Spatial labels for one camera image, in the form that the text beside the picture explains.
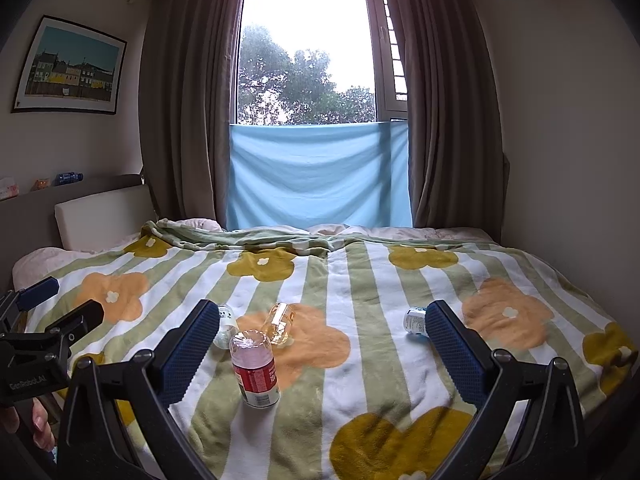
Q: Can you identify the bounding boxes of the framed picture of houses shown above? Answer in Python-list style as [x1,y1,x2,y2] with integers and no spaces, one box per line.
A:
[10,14,129,115]

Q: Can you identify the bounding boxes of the striped floral blanket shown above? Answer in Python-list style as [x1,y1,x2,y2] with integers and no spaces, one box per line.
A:
[12,219,640,480]

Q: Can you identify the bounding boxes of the small white label bottle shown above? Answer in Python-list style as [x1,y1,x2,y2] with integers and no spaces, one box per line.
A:
[212,305,239,350]

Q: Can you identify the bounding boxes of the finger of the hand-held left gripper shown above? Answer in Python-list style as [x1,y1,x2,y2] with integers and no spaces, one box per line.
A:
[0,276,60,332]
[20,299,105,361]

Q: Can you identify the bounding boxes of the grey bed headboard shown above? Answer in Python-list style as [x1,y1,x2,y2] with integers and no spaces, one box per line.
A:
[0,173,152,288]

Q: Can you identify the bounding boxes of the light blue cloth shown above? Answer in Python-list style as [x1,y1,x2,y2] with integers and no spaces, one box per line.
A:
[225,121,414,231]

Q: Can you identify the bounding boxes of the person's left hand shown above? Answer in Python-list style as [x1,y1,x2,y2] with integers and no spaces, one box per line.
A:
[0,399,57,453]

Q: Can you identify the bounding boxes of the red label plastic bottle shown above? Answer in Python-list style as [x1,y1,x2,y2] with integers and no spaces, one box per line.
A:
[228,329,281,409]

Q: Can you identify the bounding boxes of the window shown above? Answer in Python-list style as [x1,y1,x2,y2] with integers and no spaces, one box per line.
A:
[234,0,412,126]

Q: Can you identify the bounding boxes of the white headboard cushion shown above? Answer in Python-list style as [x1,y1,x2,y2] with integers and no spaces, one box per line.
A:
[54,184,154,254]

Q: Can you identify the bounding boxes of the small blue label bottle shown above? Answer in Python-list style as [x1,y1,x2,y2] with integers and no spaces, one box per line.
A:
[403,306,431,341]

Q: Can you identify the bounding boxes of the clear glass cup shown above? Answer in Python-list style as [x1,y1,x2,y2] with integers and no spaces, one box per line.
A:
[260,302,296,350]

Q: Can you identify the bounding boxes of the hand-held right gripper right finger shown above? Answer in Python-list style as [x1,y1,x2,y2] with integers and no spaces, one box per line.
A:
[425,300,589,480]

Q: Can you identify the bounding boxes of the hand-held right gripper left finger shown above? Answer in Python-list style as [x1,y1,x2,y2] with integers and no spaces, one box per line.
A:
[56,299,221,480]

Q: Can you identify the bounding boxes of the brown curtain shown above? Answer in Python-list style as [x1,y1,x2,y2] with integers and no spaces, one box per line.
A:
[138,0,247,234]
[382,0,511,231]

